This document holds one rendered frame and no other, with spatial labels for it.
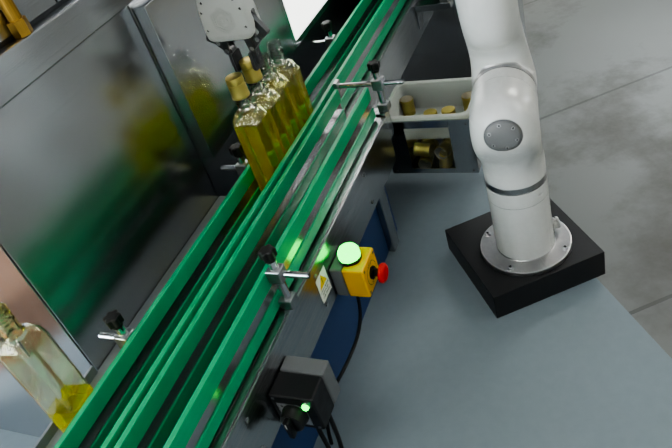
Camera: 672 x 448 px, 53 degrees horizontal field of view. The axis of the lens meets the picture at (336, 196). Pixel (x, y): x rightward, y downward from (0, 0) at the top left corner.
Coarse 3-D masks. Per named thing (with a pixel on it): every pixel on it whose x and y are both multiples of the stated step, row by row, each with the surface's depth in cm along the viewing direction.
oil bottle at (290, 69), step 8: (272, 64) 142; (288, 64) 140; (296, 64) 142; (280, 72) 140; (288, 72) 140; (296, 72) 142; (296, 80) 142; (296, 88) 142; (304, 88) 145; (296, 96) 143; (304, 96) 146; (304, 104) 146; (304, 112) 146; (304, 120) 146
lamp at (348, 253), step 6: (342, 246) 127; (348, 246) 126; (354, 246) 126; (342, 252) 125; (348, 252) 125; (354, 252) 125; (360, 252) 127; (342, 258) 125; (348, 258) 125; (354, 258) 125; (360, 258) 126; (342, 264) 126; (348, 264) 126; (354, 264) 126
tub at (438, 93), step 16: (432, 80) 170; (448, 80) 168; (464, 80) 166; (400, 96) 173; (416, 96) 173; (432, 96) 172; (448, 96) 170; (400, 112) 172; (416, 112) 173; (464, 112) 154
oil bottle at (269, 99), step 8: (256, 96) 132; (264, 96) 132; (272, 96) 133; (264, 104) 131; (272, 104) 132; (280, 104) 135; (272, 112) 133; (280, 112) 135; (272, 120) 133; (280, 120) 135; (288, 120) 139; (280, 128) 135; (288, 128) 138; (280, 136) 136; (288, 136) 138; (280, 144) 137; (288, 144) 139
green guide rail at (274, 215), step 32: (320, 128) 144; (320, 160) 145; (288, 192) 132; (256, 224) 121; (256, 256) 121; (224, 288) 112; (192, 320) 105; (224, 320) 112; (192, 352) 104; (160, 384) 97; (192, 384) 104; (160, 416) 97
